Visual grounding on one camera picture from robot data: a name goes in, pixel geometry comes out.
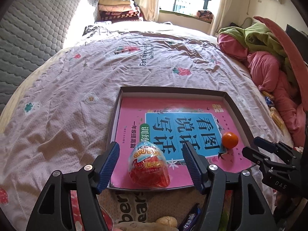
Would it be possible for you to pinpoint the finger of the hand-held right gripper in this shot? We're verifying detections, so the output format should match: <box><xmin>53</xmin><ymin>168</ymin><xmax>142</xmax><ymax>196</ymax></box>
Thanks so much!
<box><xmin>242</xmin><ymin>146</ymin><xmax>293</xmax><ymax>174</ymax></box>
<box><xmin>253</xmin><ymin>136</ymin><xmax>301</xmax><ymax>160</ymax></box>

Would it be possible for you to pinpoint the black monitor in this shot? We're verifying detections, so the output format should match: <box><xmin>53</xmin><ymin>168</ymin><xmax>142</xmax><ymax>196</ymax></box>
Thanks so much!
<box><xmin>286</xmin><ymin>24</ymin><xmax>308</xmax><ymax>51</ymax></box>

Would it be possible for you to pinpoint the red-pink mat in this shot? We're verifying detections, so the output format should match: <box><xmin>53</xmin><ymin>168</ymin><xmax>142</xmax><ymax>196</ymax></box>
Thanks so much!
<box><xmin>253</xmin><ymin>16</ymin><xmax>308</xmax><ymax>111</ymax></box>

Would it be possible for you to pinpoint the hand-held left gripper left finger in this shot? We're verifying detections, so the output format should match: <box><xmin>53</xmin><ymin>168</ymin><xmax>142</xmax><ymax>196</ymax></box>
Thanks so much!
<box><xmin>25</xmin><ymin>141</ymin><xmax>121</xmax><ymax>231</ymax></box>

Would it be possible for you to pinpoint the grey quilted headboard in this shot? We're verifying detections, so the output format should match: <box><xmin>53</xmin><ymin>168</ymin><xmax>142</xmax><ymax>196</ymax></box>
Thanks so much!
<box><xmin>0</xmin><ymin>0</ymin><xmax>100</xmax><ymax>111</ymax></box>

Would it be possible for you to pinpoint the green blanket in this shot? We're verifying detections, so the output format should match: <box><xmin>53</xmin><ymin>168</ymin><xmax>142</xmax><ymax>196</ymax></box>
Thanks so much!
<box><xmin>218</xmin><ymin>23</ymin><xmax>299</xmax><ymax>87</ymax></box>

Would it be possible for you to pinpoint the dark patterned folded blanket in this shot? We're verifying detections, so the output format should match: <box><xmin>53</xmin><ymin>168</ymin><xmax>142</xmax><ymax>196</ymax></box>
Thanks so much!
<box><xmin>99</xmin><ymin>9</ymin><xmax>143</xmax><ymax>22</ymax></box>

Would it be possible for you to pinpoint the black lace cloth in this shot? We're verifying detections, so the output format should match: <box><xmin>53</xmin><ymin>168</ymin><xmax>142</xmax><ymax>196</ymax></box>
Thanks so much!
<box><xmin>83</xmin><ymin>25</ymin><xmax>109</xmax><ymax>38</ymax></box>

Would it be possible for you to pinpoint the long yellow snack packet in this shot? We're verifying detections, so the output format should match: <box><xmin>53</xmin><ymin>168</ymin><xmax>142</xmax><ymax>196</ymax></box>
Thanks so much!
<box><xmin>270</xmin><ymin>107</ymin><xmax>286</xmax><ymax>128</ymax></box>

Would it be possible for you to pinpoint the cream curtain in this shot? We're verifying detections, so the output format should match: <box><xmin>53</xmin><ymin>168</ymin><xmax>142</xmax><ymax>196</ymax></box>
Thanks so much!
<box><xmin>134</xmin><ymin>0</ymin><xmax>162</xmax><ymax>23</ymax></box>
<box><xmin>208</xmin><ymin>0</ymin><xmax>244</xmax><ymax>35</ymax></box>

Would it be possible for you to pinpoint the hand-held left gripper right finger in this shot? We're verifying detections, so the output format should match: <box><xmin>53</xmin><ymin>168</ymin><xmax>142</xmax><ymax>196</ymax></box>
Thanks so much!
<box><xmin>182</xmin><ymin>141</ymin><xmax>278</xmax><ymax>231</ymax></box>

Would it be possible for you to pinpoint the printed strawberry bed blanket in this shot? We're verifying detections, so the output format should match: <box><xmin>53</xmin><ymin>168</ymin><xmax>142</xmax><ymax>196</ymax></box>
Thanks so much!
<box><xmin>0</xmin><ymin>20</ymin><xmax>296</xmax><ymax>231</ymax></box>

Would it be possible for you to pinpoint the beige wrapped ball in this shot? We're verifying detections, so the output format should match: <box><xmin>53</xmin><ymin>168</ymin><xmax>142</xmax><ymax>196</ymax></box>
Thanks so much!
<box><xmin>155</xmin><ymin>216</ymin><xmax>178</xmax><ymax>229</ymax></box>

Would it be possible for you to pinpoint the small patterned folded blanket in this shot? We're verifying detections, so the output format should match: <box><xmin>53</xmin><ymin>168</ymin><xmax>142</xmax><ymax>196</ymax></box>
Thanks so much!
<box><xmin>196</xmin><ymin>10</ymin><xmax>214</xmax><ymax>21</ymax></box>

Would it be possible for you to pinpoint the red egg-shaped snack packet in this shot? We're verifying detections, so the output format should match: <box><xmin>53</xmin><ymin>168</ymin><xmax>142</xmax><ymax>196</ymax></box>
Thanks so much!
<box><xmin>129</xmin><ymin>141</ymin><xmax>171</xmax><ymax>188</ymax></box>

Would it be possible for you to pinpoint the blue cookie packet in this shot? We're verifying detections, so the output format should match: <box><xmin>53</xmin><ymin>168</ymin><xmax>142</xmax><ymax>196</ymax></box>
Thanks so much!
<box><xmin>177</xmin><ymin>203</ymin><xmax>201</xmax><ymax>231</ymax></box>

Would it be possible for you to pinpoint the pink and blue book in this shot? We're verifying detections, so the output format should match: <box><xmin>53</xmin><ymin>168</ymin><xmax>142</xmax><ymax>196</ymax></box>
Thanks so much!
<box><xmin>111</xmin><ymin>96</ymin><xmax>255</xmax><ymax>189</ymax></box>

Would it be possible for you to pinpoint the pink quilt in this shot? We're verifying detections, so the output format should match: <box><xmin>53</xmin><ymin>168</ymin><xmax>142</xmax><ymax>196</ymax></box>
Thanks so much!
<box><xmin>217</xmin><ymin>34</ymin><xmax>308</xmax><ymax>147</ymax></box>

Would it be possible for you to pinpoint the dark cardboard tray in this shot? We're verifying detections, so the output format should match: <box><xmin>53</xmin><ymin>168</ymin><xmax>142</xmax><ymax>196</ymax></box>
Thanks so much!
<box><xmin>106</xmin><ymin>86</ymin><xmax>261</xmax><ymax>193</ymax></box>

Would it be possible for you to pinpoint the small tangerine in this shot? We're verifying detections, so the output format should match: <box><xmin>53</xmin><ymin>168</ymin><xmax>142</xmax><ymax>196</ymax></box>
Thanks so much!
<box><xmin>221</xmin><ymin>131</ymin><xmax>239</xmax><ymax>149</ymax></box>

